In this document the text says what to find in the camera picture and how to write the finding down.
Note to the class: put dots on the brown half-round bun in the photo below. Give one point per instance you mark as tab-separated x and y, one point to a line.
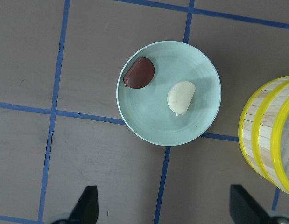
140	73

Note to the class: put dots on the light green round plate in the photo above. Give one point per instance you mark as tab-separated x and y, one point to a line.
146	111

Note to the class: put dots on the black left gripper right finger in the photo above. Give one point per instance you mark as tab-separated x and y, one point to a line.
244	209

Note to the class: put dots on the white half-round bun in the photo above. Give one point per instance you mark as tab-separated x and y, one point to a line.
180	96

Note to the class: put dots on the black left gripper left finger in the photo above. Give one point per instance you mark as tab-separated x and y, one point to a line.
86	209

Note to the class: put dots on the yellow-rimmed bamboo steamer lower layer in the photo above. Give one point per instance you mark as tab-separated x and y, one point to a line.
248	130

